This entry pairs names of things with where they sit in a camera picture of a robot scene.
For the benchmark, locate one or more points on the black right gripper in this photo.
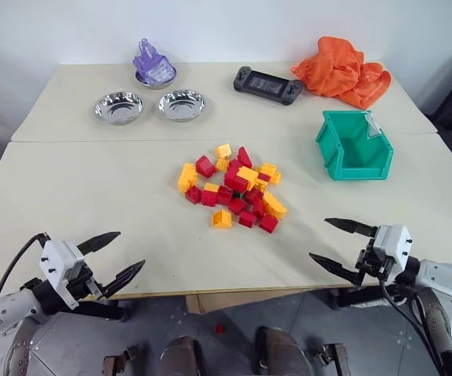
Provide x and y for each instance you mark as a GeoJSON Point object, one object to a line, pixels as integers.
{"type": "Point", "coordinates": [371, 261]}

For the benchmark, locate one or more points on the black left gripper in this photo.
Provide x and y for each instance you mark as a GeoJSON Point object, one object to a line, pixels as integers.
{"type": "Point", "coordinates": [83, 277]}

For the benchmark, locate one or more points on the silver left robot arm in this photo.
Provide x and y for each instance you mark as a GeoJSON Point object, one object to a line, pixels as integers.
{"type": "Point", "coordinates": [2, 313]}

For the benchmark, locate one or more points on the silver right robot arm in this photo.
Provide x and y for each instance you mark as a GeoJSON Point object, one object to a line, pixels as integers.
{"type": "Point", "coordinates": [445, 282]}

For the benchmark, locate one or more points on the red building block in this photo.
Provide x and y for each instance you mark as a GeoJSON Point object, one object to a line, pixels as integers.
{"type": "Point", "coordinates": [193, 195]}
{"type": "Point", "coordinates": [236, 206]}
{"type": "Point", "coordinates": [264, 177]}
{"type": "Point", "coordinates": [248, 219]}
{"type": "Point", "coordinates": [255, 195]}
{"type": "Point", "coordinates": [244, 156]}
{"type": "Point", "coordinates": [234, 182]}
{"type": "Point", "coordinates": [224, 195]}
{"type": "Point", "coordinates": [233, 167]}
{"type": "Point", "coordinates": [257, 208]}
{"type": "Point", "coordinates": [205, 166]}
{"type": "Point", "coordinates": [210, 199]}
{"type": "Point", "coordinates": [268, 223]}

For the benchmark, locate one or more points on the yellow building block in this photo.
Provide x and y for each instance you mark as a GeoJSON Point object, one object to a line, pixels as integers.
{"type": "Point", "coordinates": [222, 164]}
{"type": "Point", "coordinates": [271, 172]}
{"type": "Point", "coordinates": [275, 206]}
{"type": "Point", "coordinates": [187, 177]}
{"type": "Point", "coordinates": [221, 218]}
{"type": "Point", "coordinates": [261, 186]}
{"type": "Point", "coordinates": [211, 187]}
{"type": "Point", "coordinates": [223, 150]}
{"type": "Point", "coordinates": [248, 175]}

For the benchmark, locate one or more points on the green plastic storage bin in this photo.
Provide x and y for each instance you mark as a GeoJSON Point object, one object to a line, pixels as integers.
{"type": "Point", "coordinates": [333, 145]}

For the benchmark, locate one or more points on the brown cardboard panel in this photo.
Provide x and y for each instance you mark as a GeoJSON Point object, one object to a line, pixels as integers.
{"type": "Point", "coordinates": [241, 301]}

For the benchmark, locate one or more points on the small red brick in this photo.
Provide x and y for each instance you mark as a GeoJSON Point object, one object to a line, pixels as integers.
{"type": "Point", "coordinates": [219, 328]}

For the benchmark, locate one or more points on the small metal bowl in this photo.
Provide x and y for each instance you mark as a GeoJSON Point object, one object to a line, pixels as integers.
{"type": "Point", "coordinates": [172, 75]}
{"type": "Point", "coordinates": [118, 106]}
{"type": "Point", "coordinates": [181, 105]}

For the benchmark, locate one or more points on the orange crumpled cloth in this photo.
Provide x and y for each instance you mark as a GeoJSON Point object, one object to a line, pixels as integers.
{"type": "Point", "coordinates": [339, 70]}

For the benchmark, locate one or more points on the grey handheld game controller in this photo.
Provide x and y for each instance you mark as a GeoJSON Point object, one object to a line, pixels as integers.
{"type": "Point", "coordinates": [266, 84]}

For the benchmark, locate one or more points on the purple transparent plastic toy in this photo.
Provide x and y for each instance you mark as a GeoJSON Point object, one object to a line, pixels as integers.
{"type": "Point", "coordinates": [151, 64]}

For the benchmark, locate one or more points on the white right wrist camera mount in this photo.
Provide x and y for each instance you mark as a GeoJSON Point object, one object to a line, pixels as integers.
{"type": "Point", "coordinates": [394, 244]}

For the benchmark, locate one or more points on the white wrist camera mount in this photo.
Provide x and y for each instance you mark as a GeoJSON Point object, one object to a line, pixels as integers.
{"type": "Point", "coordinates": [57, 266]}
{"type": "Point", "coordinates": [394, 244]}

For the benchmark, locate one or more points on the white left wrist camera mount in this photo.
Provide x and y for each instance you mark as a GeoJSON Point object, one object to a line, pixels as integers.
{"type": "Point", "coordinates": [57, 266]}

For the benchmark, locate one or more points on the brown metal bracket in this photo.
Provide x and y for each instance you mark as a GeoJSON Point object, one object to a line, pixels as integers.
{"type": "Point", "coordinates": [333, 358]}
{"type": "Point", "coordinates": [118, 362]}

